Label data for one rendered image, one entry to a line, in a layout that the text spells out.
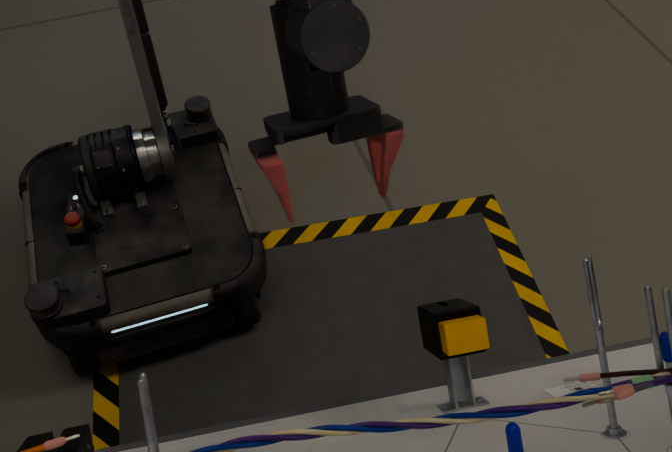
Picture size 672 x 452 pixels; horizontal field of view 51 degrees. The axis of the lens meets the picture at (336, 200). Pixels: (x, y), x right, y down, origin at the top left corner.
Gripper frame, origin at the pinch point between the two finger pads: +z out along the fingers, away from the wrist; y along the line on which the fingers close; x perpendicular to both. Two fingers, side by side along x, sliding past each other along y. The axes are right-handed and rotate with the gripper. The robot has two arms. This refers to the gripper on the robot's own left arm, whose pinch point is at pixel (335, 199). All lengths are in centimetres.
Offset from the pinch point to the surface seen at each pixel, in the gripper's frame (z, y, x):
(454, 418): 2.4, -3.1, -32.4
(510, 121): 43, 95, 136
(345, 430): 2.1, -9.2, -30.6
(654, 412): 16.6, 18.1, -23.5
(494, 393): 20.6, 10.2, -10.2
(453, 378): 16.5, 5.6, -11.1
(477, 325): 10.1, 7.7, -13.3
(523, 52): 28, 117, 163
